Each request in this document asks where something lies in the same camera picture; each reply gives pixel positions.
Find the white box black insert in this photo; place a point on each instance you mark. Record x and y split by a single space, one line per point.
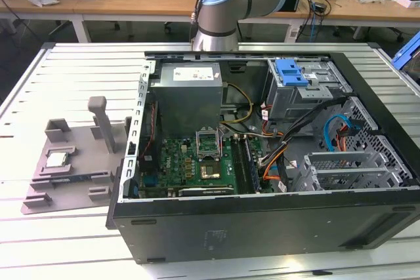
405 2

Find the green motherboard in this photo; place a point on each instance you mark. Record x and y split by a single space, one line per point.
177 158

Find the grey parts rack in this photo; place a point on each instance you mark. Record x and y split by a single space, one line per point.
82 149

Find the blue plastic drive latch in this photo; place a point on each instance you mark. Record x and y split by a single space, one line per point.
290 75

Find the black open PC case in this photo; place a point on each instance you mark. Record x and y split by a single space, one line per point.
262 227

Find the blue installed RAM stick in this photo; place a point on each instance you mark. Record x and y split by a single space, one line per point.
253 168

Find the black graphics card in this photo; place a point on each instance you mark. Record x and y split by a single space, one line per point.
206 191

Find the grey disk bay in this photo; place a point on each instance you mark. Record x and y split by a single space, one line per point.
338 158

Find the black case fan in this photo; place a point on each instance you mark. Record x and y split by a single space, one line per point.
149 135

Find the green RAM stick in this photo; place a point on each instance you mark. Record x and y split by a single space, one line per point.
75 178

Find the hard disk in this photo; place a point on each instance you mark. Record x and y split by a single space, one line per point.
411 48

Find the silver CPU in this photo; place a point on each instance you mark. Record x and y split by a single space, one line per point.
56 161

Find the CPU socket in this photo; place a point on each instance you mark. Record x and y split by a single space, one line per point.
210 150

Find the grey power supply unit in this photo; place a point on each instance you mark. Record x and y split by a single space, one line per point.
187 103

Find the long wooden desk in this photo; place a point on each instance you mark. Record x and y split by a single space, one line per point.
131 1

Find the small wooden desk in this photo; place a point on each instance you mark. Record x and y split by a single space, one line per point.
39 11

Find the black RAM slot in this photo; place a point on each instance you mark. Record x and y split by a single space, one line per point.
246 165
241 165
237 165

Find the grey optical drive cage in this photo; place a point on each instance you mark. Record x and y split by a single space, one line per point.
295 103

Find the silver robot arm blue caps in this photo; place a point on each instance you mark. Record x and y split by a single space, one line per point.
223 1

